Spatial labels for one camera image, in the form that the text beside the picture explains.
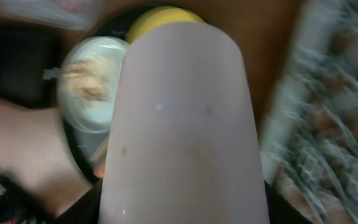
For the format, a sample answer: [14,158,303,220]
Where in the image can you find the wooden chopstick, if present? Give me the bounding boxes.
[89,137,109,162]

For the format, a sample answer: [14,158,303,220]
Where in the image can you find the yellow bowl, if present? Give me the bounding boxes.
[126,6,204,44]

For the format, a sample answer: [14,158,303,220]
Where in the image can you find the carrot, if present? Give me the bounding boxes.
[93,162,106,179]

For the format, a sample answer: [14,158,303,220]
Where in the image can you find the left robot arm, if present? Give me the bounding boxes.
[0,99,90,216]

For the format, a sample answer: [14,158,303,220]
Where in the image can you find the grey dishwasher rack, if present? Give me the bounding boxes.
[260,0,358,223]

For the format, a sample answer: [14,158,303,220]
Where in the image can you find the black round tray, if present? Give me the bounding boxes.
[62,2,310,224]

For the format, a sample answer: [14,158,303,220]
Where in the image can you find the peanut and rice scraps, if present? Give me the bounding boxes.
[61,59,109,101]

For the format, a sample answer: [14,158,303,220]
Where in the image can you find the grey plate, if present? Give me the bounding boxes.
[57,36,129,133]

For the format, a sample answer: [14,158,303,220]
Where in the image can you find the clear plastic bin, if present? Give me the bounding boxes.
[0,0,104,30]

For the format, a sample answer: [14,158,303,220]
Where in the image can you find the black rectangular tray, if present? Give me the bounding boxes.
[0,25,61,109]

